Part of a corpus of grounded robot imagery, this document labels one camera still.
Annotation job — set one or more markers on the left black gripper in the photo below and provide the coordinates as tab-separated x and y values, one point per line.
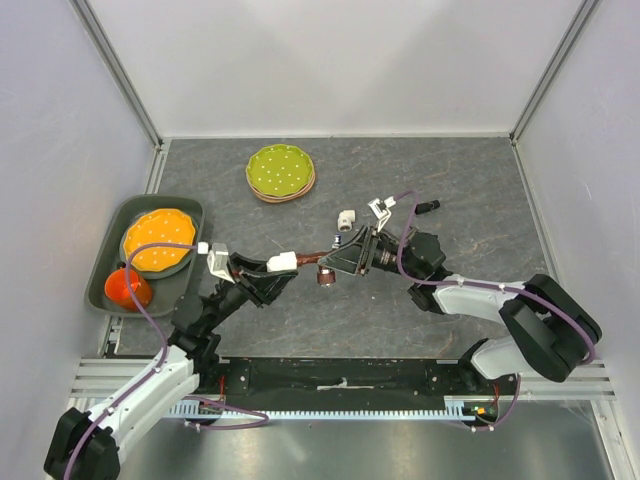
262	288

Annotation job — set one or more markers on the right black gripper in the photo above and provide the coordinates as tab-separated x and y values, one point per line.
355	257

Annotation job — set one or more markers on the white elbow pipe fitting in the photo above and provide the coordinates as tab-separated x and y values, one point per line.
284	261

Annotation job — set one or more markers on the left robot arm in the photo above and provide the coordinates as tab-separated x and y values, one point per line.
94	444

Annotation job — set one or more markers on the second white elbow fitting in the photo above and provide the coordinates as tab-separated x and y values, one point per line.
346	220

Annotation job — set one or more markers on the brown wooden plate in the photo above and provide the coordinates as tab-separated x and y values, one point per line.
280	201

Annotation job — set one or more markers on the pink plate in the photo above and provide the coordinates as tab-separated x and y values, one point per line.
305	192

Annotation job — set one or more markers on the black cylindrical pipe piece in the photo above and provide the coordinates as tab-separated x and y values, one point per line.
427	207

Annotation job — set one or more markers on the dark green plate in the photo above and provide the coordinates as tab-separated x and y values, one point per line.
165	274

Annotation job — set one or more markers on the dark green tray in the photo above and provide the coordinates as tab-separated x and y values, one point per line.
165	291

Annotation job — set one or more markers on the orange dotted plate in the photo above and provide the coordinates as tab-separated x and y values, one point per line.
164	225

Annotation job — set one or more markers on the green dotted plate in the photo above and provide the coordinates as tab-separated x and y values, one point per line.
279	170

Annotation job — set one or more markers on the orange plastic cup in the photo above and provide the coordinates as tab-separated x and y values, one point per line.
122	290

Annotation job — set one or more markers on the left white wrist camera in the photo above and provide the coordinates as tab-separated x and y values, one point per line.
217	258

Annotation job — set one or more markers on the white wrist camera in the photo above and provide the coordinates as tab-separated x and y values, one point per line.
217	258
382	211

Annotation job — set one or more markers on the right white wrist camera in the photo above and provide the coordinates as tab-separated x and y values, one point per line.
382	211

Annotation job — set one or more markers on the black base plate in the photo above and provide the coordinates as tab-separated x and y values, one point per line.
346	384

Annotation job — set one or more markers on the slotted cable duct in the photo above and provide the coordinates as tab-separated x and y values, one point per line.
452	410

